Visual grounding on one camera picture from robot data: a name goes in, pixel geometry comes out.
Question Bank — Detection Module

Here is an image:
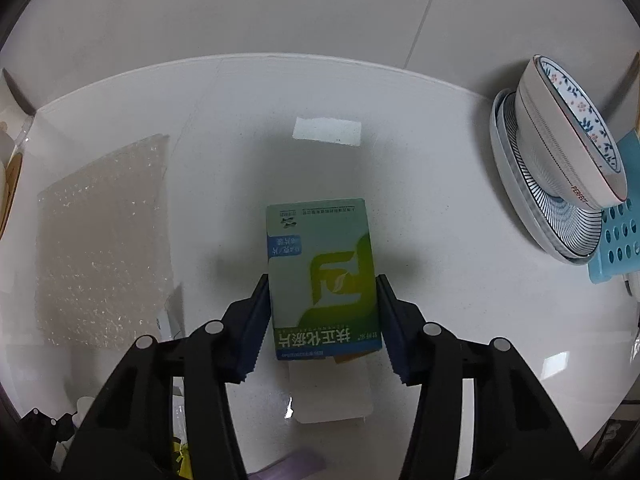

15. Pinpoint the blue floral bowl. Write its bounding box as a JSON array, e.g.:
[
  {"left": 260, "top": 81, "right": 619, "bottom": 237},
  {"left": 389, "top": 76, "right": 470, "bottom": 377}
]
[{"left": 532, "top": 54, "right": 627, "bottom": 189}]

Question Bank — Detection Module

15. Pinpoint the blue plastic utensil holder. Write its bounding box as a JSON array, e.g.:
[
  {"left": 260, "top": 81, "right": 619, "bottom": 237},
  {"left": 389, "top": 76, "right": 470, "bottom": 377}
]
[{"left": 587, "top": 129, "right": 640, "bottom": 286}]

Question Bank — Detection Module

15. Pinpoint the clear bubble wrap sheet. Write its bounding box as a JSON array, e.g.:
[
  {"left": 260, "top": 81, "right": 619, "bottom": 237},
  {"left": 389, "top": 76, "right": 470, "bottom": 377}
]
[{"left": 36, "top": 133, "right": 174, "bottom": 351}]

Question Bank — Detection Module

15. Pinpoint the large white bowl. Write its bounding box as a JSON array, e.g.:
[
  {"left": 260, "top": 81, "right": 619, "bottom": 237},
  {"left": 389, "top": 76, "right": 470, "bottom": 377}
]
[{"left": 515, "top": 57, "right": 629, "bottom": 211}]

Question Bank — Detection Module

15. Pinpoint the blue striped plate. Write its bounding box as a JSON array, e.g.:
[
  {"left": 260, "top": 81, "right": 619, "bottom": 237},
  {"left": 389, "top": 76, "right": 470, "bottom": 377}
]
[
  {"left": 500, "top": 91, "right": 607, "bottom": 261},
  {"left": 489, "top": 89, "right": 597, "bottom": 266}
]

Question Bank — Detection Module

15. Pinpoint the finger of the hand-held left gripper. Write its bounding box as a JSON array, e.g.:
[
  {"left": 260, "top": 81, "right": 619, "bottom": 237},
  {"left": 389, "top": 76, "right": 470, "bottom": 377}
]
[{"left": 17, "top": 406, "right": 77, "bottom": 471}]

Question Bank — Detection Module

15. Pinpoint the yellow torn wrapper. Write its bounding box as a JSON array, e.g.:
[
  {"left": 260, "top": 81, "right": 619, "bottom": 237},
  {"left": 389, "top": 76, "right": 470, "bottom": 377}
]
[{"left": 170, "top": 439, "right": 194, "bottom": 480}]

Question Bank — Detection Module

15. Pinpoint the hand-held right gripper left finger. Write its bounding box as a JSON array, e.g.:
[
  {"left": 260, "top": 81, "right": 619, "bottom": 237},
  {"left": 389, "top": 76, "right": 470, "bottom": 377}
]
[{"left": 60, "top": 274, "right": 274, "bottom": 480}]

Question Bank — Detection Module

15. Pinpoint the white patterned cup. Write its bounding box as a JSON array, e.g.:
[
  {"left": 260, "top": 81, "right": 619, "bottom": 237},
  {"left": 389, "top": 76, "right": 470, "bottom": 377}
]
[{"left": 0, "top": 67, "right": 37, "bottom": 160}]

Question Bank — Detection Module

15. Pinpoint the purple packet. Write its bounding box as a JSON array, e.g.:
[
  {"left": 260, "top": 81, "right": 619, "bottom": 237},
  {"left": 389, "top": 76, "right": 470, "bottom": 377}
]
[{"left": 250, "top": 460, "right": 332, "bottom": 480}]

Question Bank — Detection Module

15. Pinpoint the white pill bottle green label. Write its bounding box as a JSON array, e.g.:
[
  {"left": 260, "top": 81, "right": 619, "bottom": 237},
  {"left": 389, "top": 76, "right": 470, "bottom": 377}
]
[{"left": 75, "top": 396, "right": 97, "bottom": 431}]

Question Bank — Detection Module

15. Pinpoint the green white medicine box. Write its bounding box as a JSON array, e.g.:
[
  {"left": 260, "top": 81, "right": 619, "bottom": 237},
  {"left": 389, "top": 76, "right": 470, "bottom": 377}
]
[{"left": 265, "top": 198, "right": 384, "bottom": 424}]

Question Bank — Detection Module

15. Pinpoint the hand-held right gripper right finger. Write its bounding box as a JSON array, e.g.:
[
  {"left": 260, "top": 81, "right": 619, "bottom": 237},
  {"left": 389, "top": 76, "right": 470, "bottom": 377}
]
[{"left": 375, "top": 274, "right": 588, "bottom": 480}]

